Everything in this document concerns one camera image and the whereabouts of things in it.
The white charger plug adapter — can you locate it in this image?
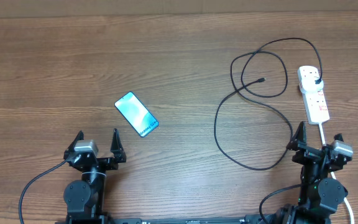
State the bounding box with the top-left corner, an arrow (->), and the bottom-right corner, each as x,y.
299,77 -> 324,94

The white power extension strip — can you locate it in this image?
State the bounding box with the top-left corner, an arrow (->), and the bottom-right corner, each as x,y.
297,65 -> 330,124

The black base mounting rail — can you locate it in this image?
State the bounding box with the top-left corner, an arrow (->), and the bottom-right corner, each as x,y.
113,215 -> 264,224

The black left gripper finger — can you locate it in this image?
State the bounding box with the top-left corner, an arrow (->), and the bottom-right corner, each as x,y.
110,128 -> 127,163
67,130 -> 84,152

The blue Samsung Galaxy smartphone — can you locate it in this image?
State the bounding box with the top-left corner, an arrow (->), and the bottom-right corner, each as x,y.
114,91 -> 159,138

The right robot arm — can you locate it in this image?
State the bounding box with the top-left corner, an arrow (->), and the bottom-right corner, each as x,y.
259,121 -> 354,223

